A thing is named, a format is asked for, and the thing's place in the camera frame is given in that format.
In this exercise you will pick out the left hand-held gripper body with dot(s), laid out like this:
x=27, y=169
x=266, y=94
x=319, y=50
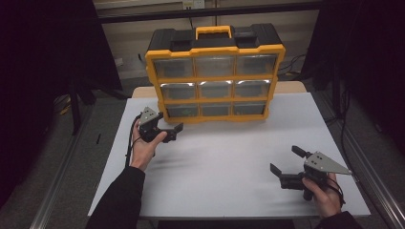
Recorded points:
x=149, y=124

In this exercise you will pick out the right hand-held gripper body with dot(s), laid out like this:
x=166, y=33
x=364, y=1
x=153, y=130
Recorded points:
x=320, y=163

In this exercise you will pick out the white wall outlet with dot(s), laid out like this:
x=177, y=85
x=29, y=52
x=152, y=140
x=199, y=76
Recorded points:
x=194, y=4

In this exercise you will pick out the clear plastic drawer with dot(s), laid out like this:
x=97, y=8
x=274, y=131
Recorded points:
x=174, y=111

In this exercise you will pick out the person's left hand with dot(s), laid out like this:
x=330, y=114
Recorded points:
x=143, y=152

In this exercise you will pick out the black horizontal bar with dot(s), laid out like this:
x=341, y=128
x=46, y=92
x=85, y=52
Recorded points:
x=159, y=15

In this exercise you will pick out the yellow black drawer cabinet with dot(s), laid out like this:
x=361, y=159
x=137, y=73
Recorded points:
x=223, y=50

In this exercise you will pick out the set of clear drawers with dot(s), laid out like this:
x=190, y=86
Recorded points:
x=215, y=65

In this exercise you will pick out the dark curtain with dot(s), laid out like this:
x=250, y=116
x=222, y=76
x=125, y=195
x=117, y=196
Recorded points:
x=375, y=47

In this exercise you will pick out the black metal stand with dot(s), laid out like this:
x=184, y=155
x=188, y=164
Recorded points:
x=75, y=117

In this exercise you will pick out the white table sheet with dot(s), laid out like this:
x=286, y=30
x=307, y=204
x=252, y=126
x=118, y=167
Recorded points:
x=242, y=143

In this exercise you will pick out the aluminium frame rail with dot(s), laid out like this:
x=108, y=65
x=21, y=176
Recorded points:
x=379, y=187
x=52, y=194

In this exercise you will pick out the small black pen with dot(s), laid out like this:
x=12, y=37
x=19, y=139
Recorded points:
x=98, y=138

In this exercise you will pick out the person's right hand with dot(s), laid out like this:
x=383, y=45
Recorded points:
x=328, y=200

